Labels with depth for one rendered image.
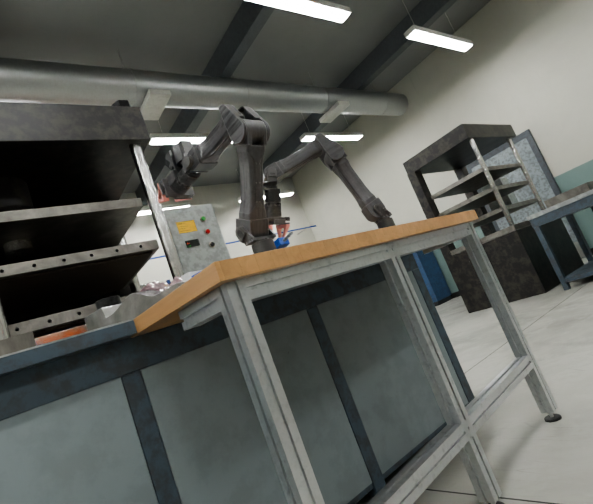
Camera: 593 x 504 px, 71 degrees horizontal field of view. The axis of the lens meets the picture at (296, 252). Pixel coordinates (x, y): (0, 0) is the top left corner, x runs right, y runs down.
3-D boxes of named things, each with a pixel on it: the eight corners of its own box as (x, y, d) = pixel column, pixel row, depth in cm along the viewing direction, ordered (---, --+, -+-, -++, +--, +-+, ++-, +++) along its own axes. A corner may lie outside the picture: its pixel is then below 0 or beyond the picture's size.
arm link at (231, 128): (180, 157, 127) (230, 92, 106) (205, 157, 134) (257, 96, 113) (193, 192, 125) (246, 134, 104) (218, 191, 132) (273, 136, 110)
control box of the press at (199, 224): (304, 451, 221) (213, 201, 244) (258, 481, 202) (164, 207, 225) (282, 451, 237) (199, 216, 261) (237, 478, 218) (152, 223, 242)
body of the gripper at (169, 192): (159, 181, 137) (168, 169, 132) (186, 180, 144) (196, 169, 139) (165, 198, 136) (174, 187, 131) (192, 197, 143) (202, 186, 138)
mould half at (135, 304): (246, 287, 134) (235, 256, 135) (183, 301, 112) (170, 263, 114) (157, 331, 161) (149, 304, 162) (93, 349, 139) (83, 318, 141)
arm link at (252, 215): (236, 242, 116) (232, 119, 109) (254, 239, 121) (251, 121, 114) (250, 245, 112) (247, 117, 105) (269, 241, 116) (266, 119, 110)
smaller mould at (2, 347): (39, 356, 110) (32, 331, 112) (-32, 377, 101) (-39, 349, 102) (33, 366, 126) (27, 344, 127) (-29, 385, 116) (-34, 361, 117)
